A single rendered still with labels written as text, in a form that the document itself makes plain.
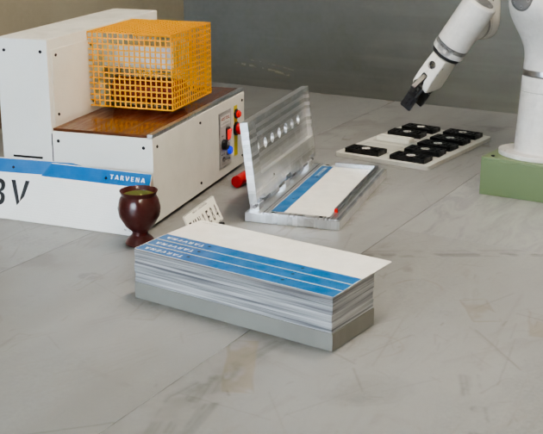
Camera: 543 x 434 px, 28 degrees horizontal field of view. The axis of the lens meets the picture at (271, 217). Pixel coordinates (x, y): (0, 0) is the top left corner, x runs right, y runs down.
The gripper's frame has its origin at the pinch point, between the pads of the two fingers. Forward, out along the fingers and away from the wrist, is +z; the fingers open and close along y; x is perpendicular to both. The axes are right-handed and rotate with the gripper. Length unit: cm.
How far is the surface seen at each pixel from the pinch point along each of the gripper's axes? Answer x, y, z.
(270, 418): -50, -141, -14
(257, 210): -6, -69, 12
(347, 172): -5.8, -31.4, 11.3
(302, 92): 14.1, -33.2, 2.3
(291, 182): -0.6, -46.4, 14.9
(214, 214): -2, -79, 13
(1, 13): 167, 40, 102
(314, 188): -6.3, -47.5, 11.2
